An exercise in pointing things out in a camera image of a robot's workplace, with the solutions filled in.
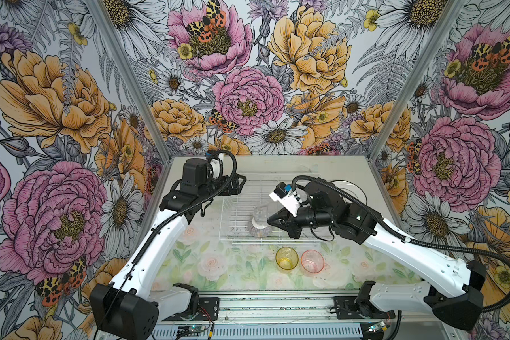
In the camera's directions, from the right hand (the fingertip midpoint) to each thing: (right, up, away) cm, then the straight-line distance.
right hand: (273, 228), depth 64 cm
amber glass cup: (+6, -16, +19) cm, 26 cm away
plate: (+40, +9, +40) cm, 58 cm away
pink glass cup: (+16, -18, +20) cm, 31 cm away
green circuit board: (-27, -35, +7) cm, 45 cm away
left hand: (-13, +12, +12) cm, 21 cm away
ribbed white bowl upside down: (-4, -6, +23) cm, 24 cm away
